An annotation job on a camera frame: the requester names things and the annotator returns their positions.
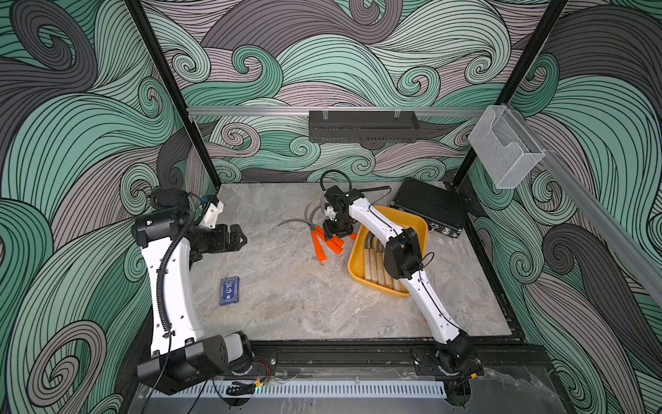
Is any black vertical frame post left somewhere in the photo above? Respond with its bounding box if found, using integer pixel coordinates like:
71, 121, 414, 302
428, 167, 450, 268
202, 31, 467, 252
124, 0, 222, 191

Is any clear plastic wall bin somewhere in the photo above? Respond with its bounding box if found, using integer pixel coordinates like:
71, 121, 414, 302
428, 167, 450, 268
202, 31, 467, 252
469, 105, 545, 189

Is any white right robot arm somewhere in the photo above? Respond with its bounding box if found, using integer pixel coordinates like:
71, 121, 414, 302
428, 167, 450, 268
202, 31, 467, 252
319, 169, 482, 380

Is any black perforated wall shelf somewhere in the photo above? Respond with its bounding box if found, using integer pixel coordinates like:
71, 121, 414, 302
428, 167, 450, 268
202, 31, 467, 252
308, 110, 420, 148

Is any yellow plastic storage tray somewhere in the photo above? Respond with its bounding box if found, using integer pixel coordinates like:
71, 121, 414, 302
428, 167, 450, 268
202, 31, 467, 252
348, 205, 429, 298

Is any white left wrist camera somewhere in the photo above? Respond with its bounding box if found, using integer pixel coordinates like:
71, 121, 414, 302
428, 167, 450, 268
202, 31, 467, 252
198, 196, 224, 229

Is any black vertical frame post right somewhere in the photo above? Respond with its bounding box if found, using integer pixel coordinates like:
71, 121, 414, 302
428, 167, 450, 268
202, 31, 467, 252
450, 0, 568, 191

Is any aluminium horizontal wall rail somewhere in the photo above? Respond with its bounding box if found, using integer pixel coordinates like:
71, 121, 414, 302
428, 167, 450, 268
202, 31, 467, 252
187, 105, 490, 119

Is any blue playing card box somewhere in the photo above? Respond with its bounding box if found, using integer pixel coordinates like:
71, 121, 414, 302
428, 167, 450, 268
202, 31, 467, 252
219, 276, 240, 306

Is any large wooden handle sickle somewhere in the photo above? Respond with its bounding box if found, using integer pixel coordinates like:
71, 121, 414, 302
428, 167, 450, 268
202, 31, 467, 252
364, 233, 376, 283

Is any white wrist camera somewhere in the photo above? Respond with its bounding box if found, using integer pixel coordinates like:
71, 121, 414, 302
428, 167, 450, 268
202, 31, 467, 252
198, 196, 224, 229
324, 205, 336, 220

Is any black vertical frame post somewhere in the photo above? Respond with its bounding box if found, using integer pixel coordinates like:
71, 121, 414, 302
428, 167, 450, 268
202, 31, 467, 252
450, 0, 568, 191
124, 0, 222, 191

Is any aluminium right side rail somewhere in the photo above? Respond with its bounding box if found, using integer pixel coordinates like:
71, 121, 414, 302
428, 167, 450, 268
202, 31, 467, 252
507, 106, 661, 303

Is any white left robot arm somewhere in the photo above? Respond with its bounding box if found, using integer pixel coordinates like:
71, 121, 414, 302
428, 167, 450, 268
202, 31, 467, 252
131, 187, 253, 395

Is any white slotted cable duct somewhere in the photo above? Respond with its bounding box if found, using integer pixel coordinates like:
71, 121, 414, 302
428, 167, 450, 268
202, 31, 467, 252
146, 379, 448, 400

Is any black aluminium carrying case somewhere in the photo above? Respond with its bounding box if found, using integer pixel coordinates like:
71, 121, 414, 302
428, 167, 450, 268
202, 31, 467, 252
391, 178, 469, 238

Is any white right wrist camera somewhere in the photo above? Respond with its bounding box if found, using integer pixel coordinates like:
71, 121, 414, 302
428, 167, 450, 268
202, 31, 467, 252
324, 205, 336, 220

